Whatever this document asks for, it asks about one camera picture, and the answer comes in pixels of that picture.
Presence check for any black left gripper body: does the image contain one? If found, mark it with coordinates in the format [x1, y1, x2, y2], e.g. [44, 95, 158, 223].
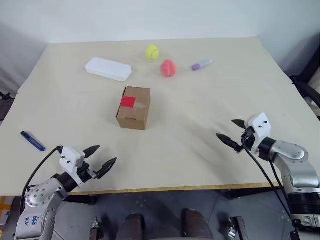
[77, 161, 98, 185]

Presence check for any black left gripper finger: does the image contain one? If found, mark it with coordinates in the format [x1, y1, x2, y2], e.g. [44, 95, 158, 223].
[95, 156, 118, 180]
[83, 145, 102, 158]

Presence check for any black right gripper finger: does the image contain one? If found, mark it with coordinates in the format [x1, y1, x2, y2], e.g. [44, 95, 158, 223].
[231, 118, 249, 131]
[215, 133, 243, 154]

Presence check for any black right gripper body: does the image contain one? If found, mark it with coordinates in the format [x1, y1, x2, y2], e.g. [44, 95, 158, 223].
[240, 126, 256, 154]

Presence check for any brown cardboard box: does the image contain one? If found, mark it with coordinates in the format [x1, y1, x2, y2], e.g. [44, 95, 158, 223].
[115, 86, 152, 131]

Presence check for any red tape patch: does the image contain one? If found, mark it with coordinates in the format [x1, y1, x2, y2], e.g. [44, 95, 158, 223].
[120, 96, 137, 109]

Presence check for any dark brown rounded shape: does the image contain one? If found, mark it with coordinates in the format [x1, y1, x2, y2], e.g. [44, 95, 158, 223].
[180, 208, 213, 240]
[117, 212, 151, 240]

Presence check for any purple marker pen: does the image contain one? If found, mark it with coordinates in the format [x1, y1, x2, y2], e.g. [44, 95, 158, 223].
[191, 59, 214, 72]

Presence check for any white plastic case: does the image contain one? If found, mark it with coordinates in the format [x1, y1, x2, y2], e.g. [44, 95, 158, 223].
[84, 57, 133, 82]

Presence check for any pink toy peach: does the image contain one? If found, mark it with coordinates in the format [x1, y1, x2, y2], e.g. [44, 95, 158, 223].
[160, 59, 177, 78]

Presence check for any black metal stand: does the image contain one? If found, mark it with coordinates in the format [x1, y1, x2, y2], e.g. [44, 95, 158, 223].
[0, 91, 16, 101]

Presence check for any yellow tennis ball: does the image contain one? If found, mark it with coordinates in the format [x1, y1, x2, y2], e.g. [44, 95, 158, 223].
[145, 44, 160, 61]

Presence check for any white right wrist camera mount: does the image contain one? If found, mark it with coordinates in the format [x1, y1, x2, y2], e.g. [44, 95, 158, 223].
[244, 112, 272, 154]

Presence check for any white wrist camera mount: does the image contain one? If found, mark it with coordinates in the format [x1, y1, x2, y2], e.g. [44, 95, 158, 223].
[59, 146, 86, 188]
[244, 112, 272, 154]

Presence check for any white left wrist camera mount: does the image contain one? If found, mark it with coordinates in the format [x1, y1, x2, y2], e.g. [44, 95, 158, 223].
[59, 146, 86, 188]

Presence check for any metal clamp bracket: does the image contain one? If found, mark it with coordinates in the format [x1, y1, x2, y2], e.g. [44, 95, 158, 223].
[89, 216, 104, 240]
[226, 216, 251, 240]

